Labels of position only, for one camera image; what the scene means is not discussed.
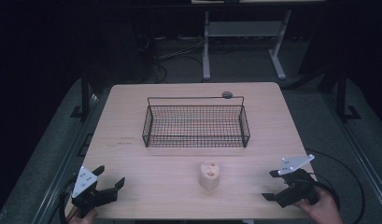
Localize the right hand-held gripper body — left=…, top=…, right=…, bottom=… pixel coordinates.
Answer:
left=274, top=153, right=319, bottom=209

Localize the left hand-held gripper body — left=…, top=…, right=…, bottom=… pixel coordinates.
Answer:
left=70, top=165, right=119, bottom=217

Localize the person's left hand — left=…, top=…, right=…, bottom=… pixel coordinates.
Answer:
left=66, top=206, right=99, bottom=224

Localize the bundle of floor cables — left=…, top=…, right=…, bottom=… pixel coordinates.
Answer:
left=136, top=33, right=205, bottom=84

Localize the black metal stand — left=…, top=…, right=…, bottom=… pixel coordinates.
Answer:
left=335, top=66, right=362, bottom=123
left=70, top=70, right=93, bottom=120

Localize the black cable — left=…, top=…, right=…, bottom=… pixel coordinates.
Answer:
left=58, top=175, right=78, bottom=224
left=304, top=147, right=366, bottom=224

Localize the black wire basket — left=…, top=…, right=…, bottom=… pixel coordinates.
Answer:
left=141, top=95, right=251, bottom=149

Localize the white metal table frame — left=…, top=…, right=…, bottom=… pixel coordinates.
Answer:
left=202, top=8, right=293, bottom=81

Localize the grey metal rail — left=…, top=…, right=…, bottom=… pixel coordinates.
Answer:
left=32, top=92, right=101, bottom=224
left=322, top=92, right=382, bottom=217

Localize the bread roll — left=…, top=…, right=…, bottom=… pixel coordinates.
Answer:
left=199, top=161, right=221, bottom=189

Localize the person's right hand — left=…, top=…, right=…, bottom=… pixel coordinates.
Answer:
left=293, top=186, right=345, bottom=224

